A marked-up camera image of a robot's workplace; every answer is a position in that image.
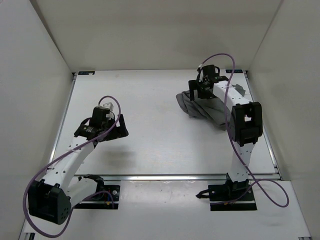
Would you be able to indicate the left blue table label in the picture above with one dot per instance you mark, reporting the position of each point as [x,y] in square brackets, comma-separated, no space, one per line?
[86,73]

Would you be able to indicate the grey pleated skirt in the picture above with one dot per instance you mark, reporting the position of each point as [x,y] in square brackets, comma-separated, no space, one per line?
[203,109]

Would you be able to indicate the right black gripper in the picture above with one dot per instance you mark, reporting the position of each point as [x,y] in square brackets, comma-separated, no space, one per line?
[195,85]

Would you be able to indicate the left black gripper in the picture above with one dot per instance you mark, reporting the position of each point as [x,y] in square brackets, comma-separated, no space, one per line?
[120,130]

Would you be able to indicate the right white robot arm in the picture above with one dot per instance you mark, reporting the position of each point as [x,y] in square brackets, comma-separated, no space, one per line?
[244,124]

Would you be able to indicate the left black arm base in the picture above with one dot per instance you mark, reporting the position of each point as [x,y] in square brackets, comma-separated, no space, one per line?
[106,197]

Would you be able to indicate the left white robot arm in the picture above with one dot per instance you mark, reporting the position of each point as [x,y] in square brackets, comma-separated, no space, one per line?
[53,196]

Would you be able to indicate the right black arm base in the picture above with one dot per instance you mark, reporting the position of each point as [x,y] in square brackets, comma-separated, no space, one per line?
[229,196]

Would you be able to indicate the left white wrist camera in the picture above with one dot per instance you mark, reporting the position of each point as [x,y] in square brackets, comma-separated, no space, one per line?
[109,107]

